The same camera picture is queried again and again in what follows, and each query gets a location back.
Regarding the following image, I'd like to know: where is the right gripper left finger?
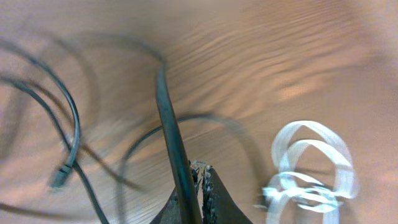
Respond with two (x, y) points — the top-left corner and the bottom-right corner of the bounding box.
(150, 161), (201, 224)

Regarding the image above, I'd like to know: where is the black USB cable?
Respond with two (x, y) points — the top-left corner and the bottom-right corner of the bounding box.
(0, 39), (144, 224)

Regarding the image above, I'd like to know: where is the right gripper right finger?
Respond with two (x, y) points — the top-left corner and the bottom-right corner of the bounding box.
(202, 166), (252, 224)

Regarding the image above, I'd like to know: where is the white USB cable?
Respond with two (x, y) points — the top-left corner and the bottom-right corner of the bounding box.
(254, 120), (358, 224)

